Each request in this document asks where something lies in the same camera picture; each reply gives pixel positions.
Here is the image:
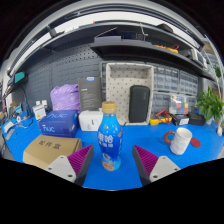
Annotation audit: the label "flat black box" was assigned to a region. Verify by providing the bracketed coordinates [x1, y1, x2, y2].
[187, 111, 208, 127]

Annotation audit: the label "white box with yellow label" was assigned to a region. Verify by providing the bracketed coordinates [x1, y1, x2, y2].
[32, 103, 48, 121]

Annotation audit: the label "yellow multimeter with red leads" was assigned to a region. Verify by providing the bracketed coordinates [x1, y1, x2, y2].
[148, 109, 173, 126]

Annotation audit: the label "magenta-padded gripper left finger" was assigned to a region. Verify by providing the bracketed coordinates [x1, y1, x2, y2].
[44, 144, 95, 187]

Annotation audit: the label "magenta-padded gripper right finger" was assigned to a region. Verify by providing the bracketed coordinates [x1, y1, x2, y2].
[131, 145, 181, 187]

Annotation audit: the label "dark grey flat box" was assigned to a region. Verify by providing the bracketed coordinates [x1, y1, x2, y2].
[77, 76, 103, 112]

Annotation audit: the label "grey small-parts drawer cabinet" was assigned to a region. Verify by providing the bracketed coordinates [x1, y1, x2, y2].
[152, 64, 181, 93]
[152, 91, 173, 116]
[179, 70, 200, 97]

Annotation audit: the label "beige pegboard tray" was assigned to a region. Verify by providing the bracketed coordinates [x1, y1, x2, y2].
[105, 62, 155, 126]

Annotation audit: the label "white ribbed mug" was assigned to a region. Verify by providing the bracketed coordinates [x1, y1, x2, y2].
[163, 127, 194, 156]

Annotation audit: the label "potted green plant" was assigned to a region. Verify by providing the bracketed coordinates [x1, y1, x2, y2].
[195, 86, 224, 126]

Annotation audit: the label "blue drink bottle yellow cap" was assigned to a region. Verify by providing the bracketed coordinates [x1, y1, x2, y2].
[97, 100, 124, 172]

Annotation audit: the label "clear organizer box coloured parts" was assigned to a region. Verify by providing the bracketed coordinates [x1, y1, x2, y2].
[168, 94, 198, 116]

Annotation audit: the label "black box with white label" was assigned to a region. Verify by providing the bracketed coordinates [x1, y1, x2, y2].
[170, 113, 190, 127]

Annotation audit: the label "black wall shelf unit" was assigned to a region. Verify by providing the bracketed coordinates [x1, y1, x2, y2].
[6, 19, 218, 83]

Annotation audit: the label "blue printed box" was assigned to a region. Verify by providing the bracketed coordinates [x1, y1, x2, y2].
[37, 110, 80, 138]

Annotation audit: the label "purple plastic bag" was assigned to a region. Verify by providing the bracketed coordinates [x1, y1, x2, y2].
[49, 83, 82, 113]

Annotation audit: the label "brown cardboard box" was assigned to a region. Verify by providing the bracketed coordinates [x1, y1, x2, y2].
[22, 134, 83, 170]

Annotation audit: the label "black rounded case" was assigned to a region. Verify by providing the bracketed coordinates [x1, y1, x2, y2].
[128, 84, 151, 124]

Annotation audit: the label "small white box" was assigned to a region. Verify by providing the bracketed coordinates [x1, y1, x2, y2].
[78, 110, 104, 132]

